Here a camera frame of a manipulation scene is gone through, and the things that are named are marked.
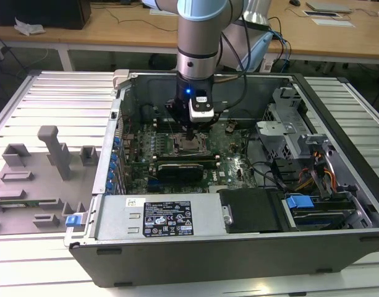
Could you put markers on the silver CPU plate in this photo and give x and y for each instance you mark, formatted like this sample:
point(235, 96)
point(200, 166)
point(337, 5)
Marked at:
point(197, 146)

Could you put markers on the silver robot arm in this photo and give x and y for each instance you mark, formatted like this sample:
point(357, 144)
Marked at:
point(195, 34)

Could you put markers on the black RAM slot row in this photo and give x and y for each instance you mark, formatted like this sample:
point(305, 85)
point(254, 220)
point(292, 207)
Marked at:
point(161, 126)
point(183, 159)

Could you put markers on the CPU socket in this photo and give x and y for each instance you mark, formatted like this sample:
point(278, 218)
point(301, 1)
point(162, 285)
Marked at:
point(176, 152)

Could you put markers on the black graphics card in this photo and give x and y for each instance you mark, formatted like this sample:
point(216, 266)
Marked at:
point(180, 173)

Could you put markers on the green motherboard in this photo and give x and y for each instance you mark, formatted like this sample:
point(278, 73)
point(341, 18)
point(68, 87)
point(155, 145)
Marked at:
point(229, 173)

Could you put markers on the grey metal drive cage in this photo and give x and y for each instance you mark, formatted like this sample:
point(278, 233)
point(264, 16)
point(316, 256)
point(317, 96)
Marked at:
point(275, 133)

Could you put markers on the wooden desk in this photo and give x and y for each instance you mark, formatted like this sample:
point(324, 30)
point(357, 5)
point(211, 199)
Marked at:
point(115, 31)

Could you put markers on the small white barcode sticker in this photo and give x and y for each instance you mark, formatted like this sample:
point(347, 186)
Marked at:
point(135, 202)

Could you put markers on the black power supply label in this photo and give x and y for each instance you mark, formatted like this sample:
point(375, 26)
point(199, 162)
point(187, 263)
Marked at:
point(167, 218)

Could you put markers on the black drive bay panel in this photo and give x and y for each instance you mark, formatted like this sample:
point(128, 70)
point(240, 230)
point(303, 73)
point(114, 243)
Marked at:
point(254, 210)

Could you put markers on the silver power supply unit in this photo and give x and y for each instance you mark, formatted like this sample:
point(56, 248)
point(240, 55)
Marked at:
point(115, 216)

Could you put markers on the blue disk carrier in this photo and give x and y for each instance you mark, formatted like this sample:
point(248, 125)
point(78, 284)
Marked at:
point(299, 203)

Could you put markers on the black computer mouse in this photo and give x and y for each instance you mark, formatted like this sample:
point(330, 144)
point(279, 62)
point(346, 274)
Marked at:
point(295, 2)

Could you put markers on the black open PC case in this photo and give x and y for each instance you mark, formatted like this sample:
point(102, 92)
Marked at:
point(207, 263)

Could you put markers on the blue case latch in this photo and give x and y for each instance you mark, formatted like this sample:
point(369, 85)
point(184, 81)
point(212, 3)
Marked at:
point(72, 221)

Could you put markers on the grey parts rack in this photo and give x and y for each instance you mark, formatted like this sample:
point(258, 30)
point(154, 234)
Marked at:
point(37, 185)

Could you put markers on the black box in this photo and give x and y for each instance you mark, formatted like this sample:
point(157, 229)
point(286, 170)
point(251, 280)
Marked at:
point(40, 12)

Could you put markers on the crumpled white paper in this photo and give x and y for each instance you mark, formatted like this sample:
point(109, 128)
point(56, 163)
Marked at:
point(30, 28)

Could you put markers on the grey flat device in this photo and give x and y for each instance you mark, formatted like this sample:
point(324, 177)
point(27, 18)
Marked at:
point(328, 6)

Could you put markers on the green RAM stick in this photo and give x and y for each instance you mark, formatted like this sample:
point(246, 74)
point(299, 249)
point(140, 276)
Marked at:
point(19, 203)

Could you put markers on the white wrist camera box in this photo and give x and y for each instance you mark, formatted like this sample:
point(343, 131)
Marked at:
point(201, 113)

